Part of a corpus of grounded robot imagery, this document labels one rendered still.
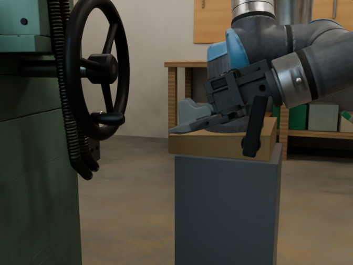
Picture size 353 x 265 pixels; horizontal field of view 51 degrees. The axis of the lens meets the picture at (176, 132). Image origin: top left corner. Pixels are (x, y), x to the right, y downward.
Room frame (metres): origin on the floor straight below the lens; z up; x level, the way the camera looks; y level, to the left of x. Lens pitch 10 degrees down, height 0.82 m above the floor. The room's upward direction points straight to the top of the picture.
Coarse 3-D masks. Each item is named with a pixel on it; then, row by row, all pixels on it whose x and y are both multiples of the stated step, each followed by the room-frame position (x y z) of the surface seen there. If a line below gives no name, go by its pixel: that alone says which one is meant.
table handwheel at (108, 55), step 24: (96, 0) 0.70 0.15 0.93; (72, 24) 0.63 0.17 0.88; (120, 24) 0.83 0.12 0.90; (72, 48) 0.61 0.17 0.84; (120, 48) 0.86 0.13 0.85; (24, 72) 0.77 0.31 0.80; (48, 72) 0.76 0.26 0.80; (72, 72) 0.61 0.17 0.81; (96, 72) 0.72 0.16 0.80; (120, 72) 0.87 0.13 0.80; (72, 96) 0.61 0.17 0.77; (120, 96) 0.85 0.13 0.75
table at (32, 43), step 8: (0, 40) 0.67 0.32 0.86; (8, 40) 0.67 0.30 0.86; (16, 40) 0.67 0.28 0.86; (24, 40) 0.67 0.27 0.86; (32, 40) 0.66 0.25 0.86; (40, 40) 0.68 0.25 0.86; (48, 40) 0.71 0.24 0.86; (0, 48) 0.67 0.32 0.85; (8, 48) 0.67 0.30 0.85; (16, 48) 0.67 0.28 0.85; (24, 48) 0.67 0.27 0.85; (32, 48) 0.66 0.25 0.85; (40, 48) 0.68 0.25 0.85; (48, 48) 0.71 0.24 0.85; (80, 56) 1.05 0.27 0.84
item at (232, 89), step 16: (256, 64) 0.65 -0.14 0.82; (208, 80) 0.64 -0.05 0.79; (224, 80) 0.63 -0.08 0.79; (240, 80) 0.64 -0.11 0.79; (256, 80) 0.64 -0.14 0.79; (272, 80) 0.62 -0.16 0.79; (208, 96) 0.64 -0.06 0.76; (224, 96) 0.64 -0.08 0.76; (240, 96) 0.63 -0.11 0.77; (272, 96) 0.62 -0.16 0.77; (224, 112) 0.63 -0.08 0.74; (240, 112) 0.63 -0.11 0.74
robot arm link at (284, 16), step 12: (276, 0) 1.05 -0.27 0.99; (288, 0) 1.03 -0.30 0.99; (300, 0) 1.02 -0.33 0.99; (312, 0) 1.04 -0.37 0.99; (276, 12) 1.06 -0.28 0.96; (288, 12) 1.04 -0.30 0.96; (300, 12) 1.03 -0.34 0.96; (312, 12) 1.06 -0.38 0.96; (276, 24) 1.07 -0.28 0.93; (288, 24) 1.05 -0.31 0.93
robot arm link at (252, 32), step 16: (240, 0) 0.76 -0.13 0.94; (256, 0) 0.75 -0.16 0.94; (272, 0) 0.77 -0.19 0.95; (240, 16) 0.75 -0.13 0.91; (256, 16) 0.73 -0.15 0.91; (272, 16) 0.75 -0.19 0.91; (240, 32) 0.73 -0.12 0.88; (256, 32) 0.72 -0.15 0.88; (272, 32) 0.72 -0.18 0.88; (288, 32) 0.71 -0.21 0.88; (240, 48) 0.72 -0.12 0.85; (256, 48) 0.71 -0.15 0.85; (272, 48) 0.71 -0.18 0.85; (288, 48) 0.71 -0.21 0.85; (240, 64) 0.72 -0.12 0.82
